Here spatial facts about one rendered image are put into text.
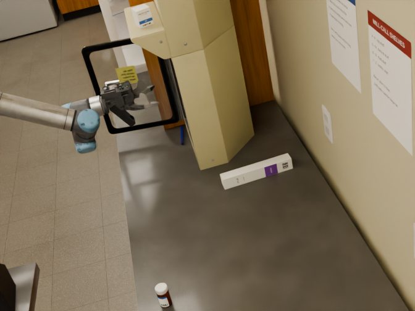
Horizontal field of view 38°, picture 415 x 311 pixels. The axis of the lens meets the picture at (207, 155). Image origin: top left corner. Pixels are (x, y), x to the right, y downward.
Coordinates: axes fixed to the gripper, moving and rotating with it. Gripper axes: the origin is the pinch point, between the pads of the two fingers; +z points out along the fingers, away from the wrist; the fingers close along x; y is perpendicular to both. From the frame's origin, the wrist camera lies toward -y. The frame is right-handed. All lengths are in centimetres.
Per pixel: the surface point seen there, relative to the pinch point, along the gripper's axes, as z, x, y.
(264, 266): 17, -73, -27
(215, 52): 23.4, -10.9, 15.5
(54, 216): -84, 117, -122
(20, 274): -59, -46, -28
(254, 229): 19, -56, -27
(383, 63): 51, -86, 36
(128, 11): -2.1, 12.3, 29.6
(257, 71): 42.8, 21.9, -11.9
